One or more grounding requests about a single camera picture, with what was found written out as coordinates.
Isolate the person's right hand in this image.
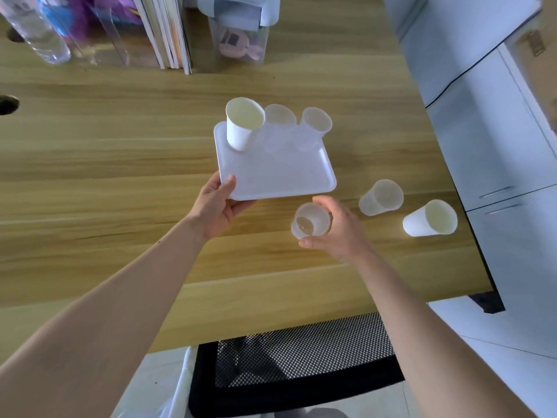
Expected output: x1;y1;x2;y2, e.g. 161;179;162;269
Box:
299;195;370;264

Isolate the person's left hand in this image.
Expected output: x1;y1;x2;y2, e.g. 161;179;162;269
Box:
189;171;258;240

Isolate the clear plastic cup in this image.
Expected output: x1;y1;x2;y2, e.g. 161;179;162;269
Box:
291;202;332;240
359;179;404;217
260;104;297;154
294;107;333;152

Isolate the white plastic tray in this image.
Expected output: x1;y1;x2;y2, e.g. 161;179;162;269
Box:
213;121;338;201

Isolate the person's right forearm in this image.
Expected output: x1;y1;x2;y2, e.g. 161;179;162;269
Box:
355;248;538;418

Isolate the person's left forearm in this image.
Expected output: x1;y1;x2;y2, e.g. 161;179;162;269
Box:
0;217;206;418

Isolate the white paper cup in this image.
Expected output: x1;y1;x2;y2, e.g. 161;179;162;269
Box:
225;97;265;152
402;199;458;237

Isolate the black mesh office chair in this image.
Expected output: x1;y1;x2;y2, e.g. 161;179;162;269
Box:
188;312;405;418

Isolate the pink toy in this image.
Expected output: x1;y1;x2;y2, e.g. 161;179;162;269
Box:
219;27;267;62

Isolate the clear plastic container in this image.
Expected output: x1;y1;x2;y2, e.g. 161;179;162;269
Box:
198;0;281;66

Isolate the row of upright books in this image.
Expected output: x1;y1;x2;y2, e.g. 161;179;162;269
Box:
132;0;193;75

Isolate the black table leg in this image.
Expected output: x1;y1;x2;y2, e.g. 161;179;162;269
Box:
467;291;506;315

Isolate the clear acrylic stand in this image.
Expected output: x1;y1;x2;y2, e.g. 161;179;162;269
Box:
70;13;162;69

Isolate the white cabinet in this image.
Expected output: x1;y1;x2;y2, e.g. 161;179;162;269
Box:
383;0;557;364

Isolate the purple plush toy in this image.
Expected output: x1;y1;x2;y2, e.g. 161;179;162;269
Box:
65;0;143;42

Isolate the clear plastic water bottle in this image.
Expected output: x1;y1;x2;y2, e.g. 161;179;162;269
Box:
0;0;71;65

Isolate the cardboard box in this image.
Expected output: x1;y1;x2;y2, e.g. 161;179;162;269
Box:
505;0;557;135

